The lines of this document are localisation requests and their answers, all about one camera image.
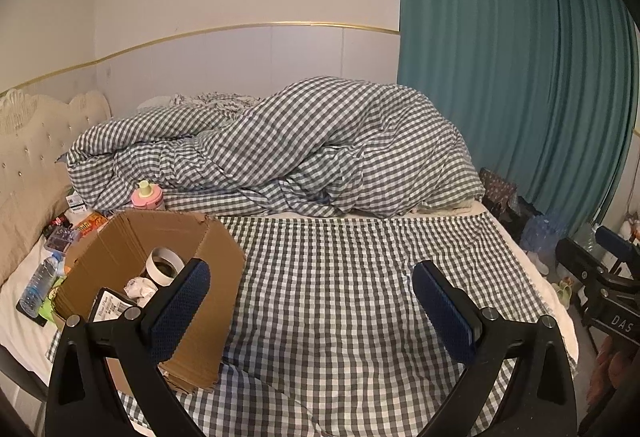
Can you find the dark clothes pile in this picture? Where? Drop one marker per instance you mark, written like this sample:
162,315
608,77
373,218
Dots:
525,209

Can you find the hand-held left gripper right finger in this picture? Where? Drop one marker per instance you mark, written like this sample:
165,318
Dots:
442,312

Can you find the white tape roll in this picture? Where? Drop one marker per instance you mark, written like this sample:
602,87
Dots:
156,274

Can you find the grey checked duvet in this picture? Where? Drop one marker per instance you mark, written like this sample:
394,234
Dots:
300,147

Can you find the small clear water bottle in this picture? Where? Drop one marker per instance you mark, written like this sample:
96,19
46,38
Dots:
37,284

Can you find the green snack packet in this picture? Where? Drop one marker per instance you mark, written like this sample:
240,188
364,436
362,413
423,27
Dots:
50,309

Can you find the patterned gift bag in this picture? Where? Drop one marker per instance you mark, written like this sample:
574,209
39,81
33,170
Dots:
497,189

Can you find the white slipper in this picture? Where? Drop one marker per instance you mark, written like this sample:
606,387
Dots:
535,261

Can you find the green slipper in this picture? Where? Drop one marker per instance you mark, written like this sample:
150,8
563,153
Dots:
557,289
567,295

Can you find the grey checked bed cover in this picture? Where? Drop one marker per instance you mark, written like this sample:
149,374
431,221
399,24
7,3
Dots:
325,292

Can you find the pink baby bottle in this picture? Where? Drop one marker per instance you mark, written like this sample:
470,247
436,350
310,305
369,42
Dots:
145,199

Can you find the teal curtain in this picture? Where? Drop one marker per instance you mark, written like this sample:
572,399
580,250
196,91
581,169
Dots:
500,67

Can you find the white green small box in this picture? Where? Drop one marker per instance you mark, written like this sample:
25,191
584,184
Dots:
76,203

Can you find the black pink pouch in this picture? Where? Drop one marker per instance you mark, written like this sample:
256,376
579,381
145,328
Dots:
55,222

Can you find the cream tufted headboard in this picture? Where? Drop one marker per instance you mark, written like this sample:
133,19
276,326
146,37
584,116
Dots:
40,142

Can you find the black white card package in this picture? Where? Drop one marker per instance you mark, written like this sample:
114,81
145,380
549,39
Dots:
107,304

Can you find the brown cardboard box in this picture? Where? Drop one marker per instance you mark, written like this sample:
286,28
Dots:
210,267

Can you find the large clear water bottle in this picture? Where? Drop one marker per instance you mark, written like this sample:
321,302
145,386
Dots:
584,234

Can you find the beige pillow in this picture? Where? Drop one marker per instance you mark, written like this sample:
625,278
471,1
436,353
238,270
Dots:
25,227

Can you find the grey bed frame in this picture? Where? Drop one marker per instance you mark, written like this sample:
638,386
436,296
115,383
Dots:
20,377

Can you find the person's right hand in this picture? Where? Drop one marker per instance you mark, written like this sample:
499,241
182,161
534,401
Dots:
605,367

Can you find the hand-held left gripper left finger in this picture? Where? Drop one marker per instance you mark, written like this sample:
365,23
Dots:
182,307

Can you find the red snack packet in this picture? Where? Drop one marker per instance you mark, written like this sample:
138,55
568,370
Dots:
90,222

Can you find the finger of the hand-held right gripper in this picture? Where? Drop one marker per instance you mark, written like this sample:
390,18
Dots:
615,242
575,262

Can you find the white pillow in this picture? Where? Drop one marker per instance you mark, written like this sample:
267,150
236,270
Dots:
155,102

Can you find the shrink-wrapped water bottle pack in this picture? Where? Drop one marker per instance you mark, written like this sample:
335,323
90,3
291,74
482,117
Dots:
542,232

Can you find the grey patterned pillow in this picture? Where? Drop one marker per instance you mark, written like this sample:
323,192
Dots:
215,101

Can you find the black phone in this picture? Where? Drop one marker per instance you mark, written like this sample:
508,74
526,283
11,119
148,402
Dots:
27,314

